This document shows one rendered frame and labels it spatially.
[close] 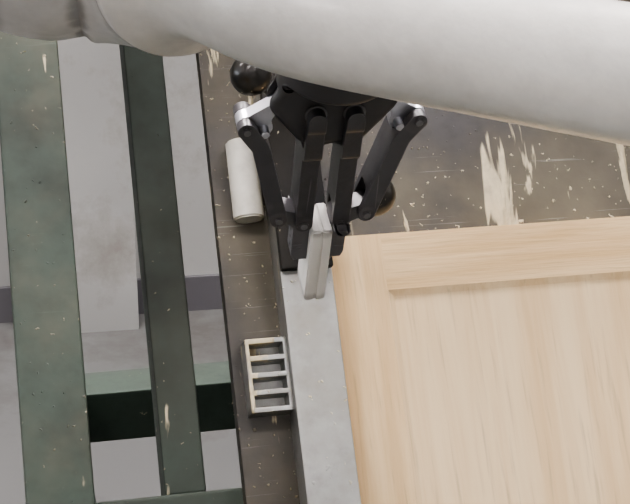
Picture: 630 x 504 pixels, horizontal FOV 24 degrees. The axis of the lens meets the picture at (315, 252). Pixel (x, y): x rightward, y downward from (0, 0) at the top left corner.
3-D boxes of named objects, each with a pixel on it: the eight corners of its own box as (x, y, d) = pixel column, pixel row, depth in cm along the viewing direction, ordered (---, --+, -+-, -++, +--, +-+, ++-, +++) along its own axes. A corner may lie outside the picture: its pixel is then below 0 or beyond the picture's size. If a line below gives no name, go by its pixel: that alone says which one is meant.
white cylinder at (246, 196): (223, 147, 144) (231, 225, 142) (226, 137, 141) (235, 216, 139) (253, 145, 145) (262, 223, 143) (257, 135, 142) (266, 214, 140)
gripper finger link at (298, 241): (312, 208, 100) (269, 210, 100) (306, 259, 104) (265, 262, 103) (308, 193, 101) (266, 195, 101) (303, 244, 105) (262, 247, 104)
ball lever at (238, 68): (276, 133, 142) (225, 92, 130) (271, 96, 143) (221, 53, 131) (312, 125, 141) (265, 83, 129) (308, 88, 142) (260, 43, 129)
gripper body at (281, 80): (394, -16, 93) (378, 96, 100) (264, -11, 92) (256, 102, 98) (421, 56, 88) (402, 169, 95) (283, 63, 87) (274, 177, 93)
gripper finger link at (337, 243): (328, 191, 102) (370, 188, 102) (322, 242, 105) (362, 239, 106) (332, 206, 101) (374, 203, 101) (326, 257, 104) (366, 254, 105)
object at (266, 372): (247, 418, 138) (252, 413, 135) (239, 345, 139) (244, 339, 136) (289, 414, 138) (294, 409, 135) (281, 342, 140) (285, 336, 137)
